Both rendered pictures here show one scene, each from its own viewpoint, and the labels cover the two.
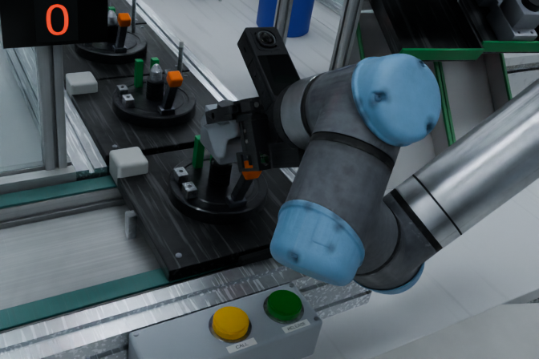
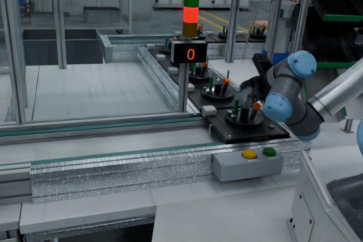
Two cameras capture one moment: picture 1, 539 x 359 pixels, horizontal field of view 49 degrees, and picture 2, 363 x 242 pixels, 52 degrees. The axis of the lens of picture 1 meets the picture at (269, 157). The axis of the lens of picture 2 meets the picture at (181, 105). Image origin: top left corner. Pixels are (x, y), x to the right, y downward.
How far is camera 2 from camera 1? 58 cm
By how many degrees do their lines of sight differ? 17
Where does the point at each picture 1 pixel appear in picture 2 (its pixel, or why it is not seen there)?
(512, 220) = not seen: outside the picture
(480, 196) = (335, 99)
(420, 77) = (308, 56)
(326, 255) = (279, 106)
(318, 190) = (277, 89)
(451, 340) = not seen: hidden behind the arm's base
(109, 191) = (201, 121)
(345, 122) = (285, 71)
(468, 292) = (353, 168)
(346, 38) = not seen: hidden behind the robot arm
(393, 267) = (305, 123)
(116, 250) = (205, 139)
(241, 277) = (253, 144)
